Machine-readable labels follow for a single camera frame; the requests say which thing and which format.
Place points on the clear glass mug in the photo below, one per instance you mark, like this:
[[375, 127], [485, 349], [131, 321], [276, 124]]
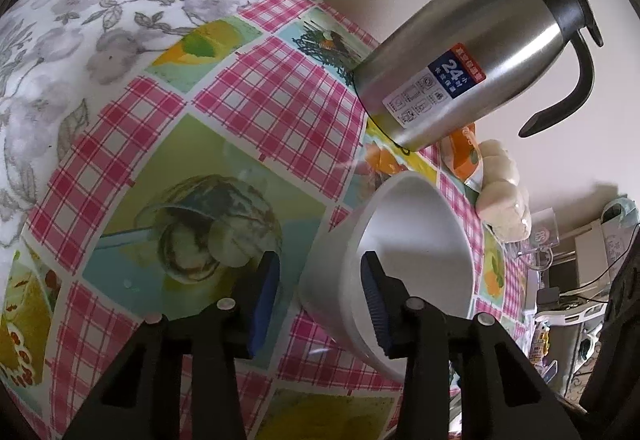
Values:
[[542, 235]]

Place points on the grey floral table cloth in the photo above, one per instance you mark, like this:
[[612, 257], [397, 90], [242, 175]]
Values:
[[50, 45]]

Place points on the bag of steamed buns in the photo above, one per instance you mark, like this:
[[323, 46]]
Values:
[[497, 165], [510, 220]]

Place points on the plain white cup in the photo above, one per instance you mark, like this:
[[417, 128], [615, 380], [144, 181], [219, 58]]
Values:
[[425, 240]]

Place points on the white lattice chair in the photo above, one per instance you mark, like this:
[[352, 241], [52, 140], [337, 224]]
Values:
[[567, 317]]

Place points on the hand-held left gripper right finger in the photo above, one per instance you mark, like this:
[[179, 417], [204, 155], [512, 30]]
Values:
[[372, 310]]

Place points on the pink plaid tablecloth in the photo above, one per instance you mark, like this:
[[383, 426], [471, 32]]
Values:
[[280, 85]]

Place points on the orange snack packet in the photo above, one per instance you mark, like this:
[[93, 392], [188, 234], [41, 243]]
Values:
[[462, 155]]

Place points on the patterned cloth bag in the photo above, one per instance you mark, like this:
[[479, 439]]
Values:
[[620, 215]]

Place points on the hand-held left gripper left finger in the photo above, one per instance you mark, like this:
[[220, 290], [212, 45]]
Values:
[[265, 305]]

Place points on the colourful snack packet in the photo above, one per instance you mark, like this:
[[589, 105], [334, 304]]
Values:
[[540, 345]]

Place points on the black charger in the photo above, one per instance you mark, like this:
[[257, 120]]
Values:
[[551, 295]]

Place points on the stainless steel thermos jug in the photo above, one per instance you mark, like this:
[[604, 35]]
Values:
[[450, 50]]

